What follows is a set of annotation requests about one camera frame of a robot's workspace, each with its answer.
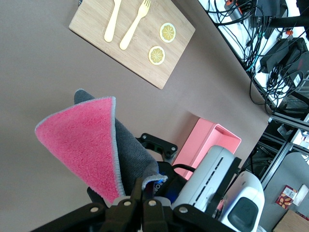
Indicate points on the pink plastic bin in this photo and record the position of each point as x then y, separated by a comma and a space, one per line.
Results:
205, 137

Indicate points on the brown cardboard box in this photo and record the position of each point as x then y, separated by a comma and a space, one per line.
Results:
293, 222

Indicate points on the yellow lemon slice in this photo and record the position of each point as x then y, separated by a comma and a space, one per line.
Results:
167, 32
157, 55

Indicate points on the yellow plastic knife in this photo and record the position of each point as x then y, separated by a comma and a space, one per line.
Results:
111, 26

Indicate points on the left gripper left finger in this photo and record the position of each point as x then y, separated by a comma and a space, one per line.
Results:
125, 215

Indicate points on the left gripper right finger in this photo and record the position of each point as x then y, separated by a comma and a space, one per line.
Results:
154, 215

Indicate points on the wooden cutting board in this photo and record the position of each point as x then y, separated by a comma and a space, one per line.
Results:
144, 60

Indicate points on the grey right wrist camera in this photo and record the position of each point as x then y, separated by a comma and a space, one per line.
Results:
207, 174

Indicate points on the black power adapter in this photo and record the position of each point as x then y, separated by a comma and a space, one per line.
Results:
277, 58

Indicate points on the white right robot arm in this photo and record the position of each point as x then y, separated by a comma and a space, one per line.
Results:
251, 186

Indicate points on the red patterned box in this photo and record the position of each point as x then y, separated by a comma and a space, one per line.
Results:
286, 198

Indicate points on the black orange power strip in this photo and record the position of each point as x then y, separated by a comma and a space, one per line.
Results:
236, 6

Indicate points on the pink and grey cloth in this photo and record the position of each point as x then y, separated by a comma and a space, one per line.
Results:
82, 145

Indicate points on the yellow plastic fork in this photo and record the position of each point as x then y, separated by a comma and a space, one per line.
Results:
131, 31

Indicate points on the small white box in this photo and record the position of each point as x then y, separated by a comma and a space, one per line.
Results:
301, 194

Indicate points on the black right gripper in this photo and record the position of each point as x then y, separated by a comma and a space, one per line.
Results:
173, 186

